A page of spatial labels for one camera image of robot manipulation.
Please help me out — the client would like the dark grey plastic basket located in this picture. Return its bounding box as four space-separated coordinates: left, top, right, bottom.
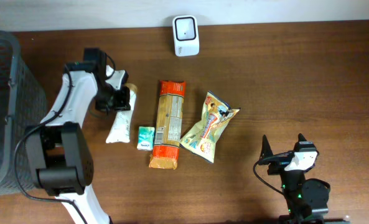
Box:
0 31 48 195

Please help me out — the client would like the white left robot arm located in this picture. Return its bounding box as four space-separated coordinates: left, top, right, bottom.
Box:
16 48 131 223

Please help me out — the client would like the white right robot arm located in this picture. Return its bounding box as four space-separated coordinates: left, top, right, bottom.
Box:
254 134 330 223

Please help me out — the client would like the white barcode scanner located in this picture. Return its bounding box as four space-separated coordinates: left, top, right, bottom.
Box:
172 15 200 57

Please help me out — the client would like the green tissue packet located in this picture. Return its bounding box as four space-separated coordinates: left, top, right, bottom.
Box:
137 126 155 151

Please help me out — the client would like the cream snack bag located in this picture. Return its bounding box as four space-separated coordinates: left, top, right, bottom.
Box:
180 91 240 164

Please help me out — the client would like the white tube with gold cap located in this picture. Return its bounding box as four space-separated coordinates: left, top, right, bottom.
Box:
106 83 138 143

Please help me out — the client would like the orange spaghetti packet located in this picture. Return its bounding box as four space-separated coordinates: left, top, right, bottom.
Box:
149 80 186 169

